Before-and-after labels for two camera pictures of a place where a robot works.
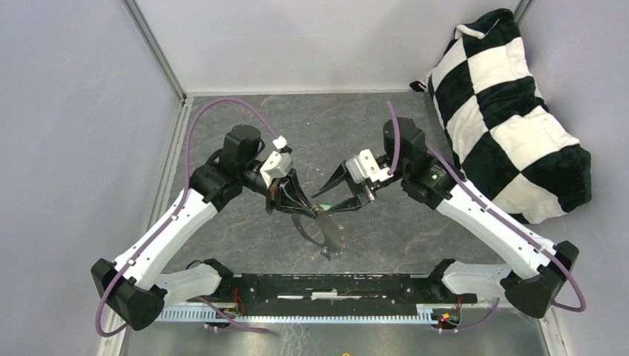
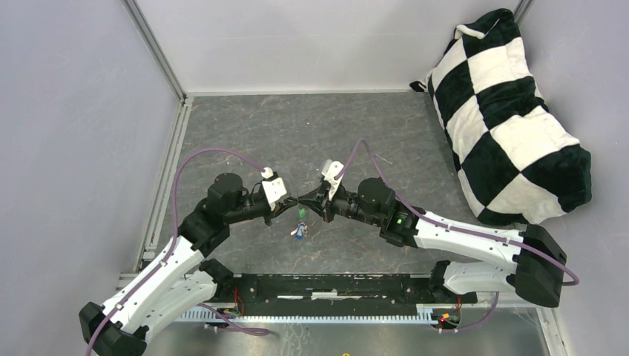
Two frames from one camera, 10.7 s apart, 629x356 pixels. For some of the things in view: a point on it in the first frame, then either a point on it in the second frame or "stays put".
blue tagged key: [326, 254] to [300, 231]
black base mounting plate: [330, 288] stays put
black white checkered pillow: [498, 129] stays put
